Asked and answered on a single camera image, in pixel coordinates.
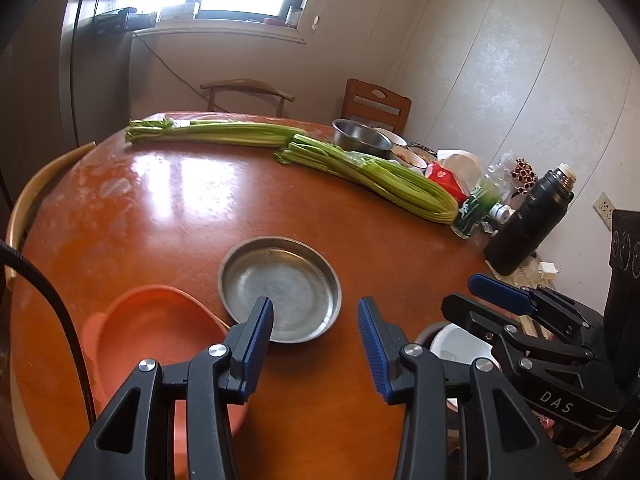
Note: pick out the round-back wooden chair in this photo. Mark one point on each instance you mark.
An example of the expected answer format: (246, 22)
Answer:
(245, 85)

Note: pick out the red packet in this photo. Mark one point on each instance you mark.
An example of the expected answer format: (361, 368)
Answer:
(442, 177)

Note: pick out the small jar on windowsill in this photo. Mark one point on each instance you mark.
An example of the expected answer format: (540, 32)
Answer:
(295, 16)

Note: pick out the silver refrigerator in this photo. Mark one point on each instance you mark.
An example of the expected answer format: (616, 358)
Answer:
(100, 85)

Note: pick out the wall power outlet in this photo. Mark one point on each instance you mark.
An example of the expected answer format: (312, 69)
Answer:
(605, 207)

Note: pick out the light wooden chair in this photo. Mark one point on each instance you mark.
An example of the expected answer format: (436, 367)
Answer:
(30, 195)

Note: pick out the long celery bunch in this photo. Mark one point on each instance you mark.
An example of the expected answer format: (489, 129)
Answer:
(215, 132)

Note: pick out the white charger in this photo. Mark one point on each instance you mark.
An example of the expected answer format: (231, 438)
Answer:
(550, 269)

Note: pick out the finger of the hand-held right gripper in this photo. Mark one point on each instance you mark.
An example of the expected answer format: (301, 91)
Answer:
(500, 292)
(475, 317)

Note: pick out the clear bottle with green label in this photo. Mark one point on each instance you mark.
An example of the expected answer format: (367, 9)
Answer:
(472, 210)

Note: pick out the brown stick bundle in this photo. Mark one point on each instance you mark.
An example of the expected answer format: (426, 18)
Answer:
(522, 175)

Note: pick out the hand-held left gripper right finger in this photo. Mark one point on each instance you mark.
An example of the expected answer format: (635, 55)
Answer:
(372, 355)

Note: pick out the bowl of food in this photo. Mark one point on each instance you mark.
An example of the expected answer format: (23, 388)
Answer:
(410, 157)

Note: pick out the brown wooden chair with cutout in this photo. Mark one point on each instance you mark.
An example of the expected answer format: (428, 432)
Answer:
(375, 105)

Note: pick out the round steel plate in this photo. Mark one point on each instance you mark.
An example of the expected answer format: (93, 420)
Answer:
(280, 280)

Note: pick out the thick celery bunch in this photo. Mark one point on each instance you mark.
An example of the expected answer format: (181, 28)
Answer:
(380, 175)

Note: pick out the white ceramic bowl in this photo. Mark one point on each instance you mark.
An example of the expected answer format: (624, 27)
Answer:
(395, 137)

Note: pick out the black patterned cloth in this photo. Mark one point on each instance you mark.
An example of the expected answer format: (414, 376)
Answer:
(625, 250)

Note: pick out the black thermos flask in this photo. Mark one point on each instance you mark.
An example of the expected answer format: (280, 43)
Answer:
(520, 220)

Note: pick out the orange plastic basin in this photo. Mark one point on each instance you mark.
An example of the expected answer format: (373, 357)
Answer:
(150, 330)

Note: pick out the small steel bowl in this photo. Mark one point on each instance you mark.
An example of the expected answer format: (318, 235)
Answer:
(360, 140)

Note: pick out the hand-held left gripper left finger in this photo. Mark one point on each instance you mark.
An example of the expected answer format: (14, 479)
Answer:
(257, 345)

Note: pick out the small white-capped bottle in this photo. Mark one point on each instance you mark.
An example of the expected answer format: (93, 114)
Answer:
(500, 211)

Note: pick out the white plastic bowl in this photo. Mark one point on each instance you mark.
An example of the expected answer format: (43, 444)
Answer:
(465, 165)

